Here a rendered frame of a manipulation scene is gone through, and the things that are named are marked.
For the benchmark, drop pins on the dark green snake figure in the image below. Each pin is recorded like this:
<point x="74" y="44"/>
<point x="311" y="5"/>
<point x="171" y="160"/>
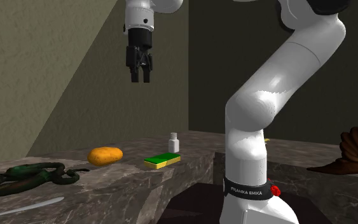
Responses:
<point x="26" y="176"/>

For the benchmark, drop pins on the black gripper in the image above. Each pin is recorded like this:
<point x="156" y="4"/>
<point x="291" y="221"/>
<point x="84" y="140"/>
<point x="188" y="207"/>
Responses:
<point x="140" y="38"/>

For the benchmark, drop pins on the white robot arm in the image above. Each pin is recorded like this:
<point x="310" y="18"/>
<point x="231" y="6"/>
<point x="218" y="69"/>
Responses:
<point x="253" y="105"/>

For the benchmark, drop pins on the dark robot stand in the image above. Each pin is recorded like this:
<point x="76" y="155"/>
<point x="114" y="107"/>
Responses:
<point x="197" y="201"/>

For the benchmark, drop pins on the brown shell-shaped figure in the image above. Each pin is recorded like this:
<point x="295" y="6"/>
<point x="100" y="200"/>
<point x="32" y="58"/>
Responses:
<point x="357" y="152"/>

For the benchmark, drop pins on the green and yellow sponge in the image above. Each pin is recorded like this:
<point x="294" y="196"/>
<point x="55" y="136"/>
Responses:
<point x="162" y="160"/>

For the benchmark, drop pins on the small white bottle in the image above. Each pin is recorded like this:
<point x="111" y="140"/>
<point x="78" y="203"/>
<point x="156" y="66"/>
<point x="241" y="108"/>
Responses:
<point x="173" y="145"/>

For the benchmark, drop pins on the yellow-orange potato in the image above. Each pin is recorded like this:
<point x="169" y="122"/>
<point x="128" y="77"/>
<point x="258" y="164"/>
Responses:
<point x="105" y="156"/>

